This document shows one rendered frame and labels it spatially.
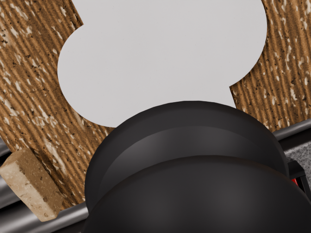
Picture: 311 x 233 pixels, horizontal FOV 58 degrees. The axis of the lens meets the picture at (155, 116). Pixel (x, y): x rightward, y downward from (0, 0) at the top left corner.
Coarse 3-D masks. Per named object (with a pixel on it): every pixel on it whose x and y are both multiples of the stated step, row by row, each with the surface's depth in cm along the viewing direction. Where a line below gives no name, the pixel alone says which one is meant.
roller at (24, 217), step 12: (276, 132) 25; (288, 132) 25; (24, 204) 29; (84, 204) 27; (0, 216) 30; (12, 216) 29; (24, 216) 28; (36, 216) 28; (60, 216) 28; (72, 216) 28; (84, 216) 28; (0, 228) 29; (12, 228) 28; (24, 228) 28; (36, 228) 28; (48, 228) 28; (60, 228) 29
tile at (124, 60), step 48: (96, 0) 18; (144, 0) 18; (192, 0) 18; (240, 0) 18; (96, 48) 19; (144, 48) 19; (192, 48) 19; (240, 48) 19; (96, 96) 20; (144, 96) 20; (192, 96) 20
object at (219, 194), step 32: (192, 128) 5; (128, 160) 5; (160, 160) 5; (192, 160) 4; (224, 160) 4; (256, 160) 5; (128, 192) 4; (160, 192) 4; (192, 192) 4; (224, 192) 4; (256, 192) 4; (288, 192) 4; (96, 224) 4; (128, 224) 4; (160, 224) 4; (192, 224) 4; (224, 224) 4; (256, 224) 4; (288, 224) 4
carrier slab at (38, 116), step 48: (0, 0) 18; (48, 0) 18; (288, 0) 19; (0, 48) 20; (48, 48) 20; (288, 48) 20; (0, 96) 21; (48, 96) 21; (240, 96) 21; (288, 96) 22; (48, 144) 23; (96, 144) 23
